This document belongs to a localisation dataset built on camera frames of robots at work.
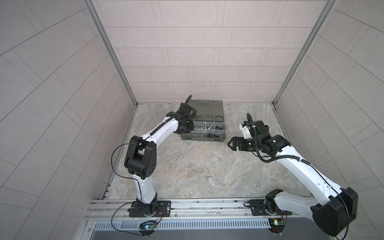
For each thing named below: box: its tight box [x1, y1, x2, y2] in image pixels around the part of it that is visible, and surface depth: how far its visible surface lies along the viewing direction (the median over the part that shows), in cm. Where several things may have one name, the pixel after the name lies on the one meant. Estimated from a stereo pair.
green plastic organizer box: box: [181, 100, 226, 142], surface depth 102 cm
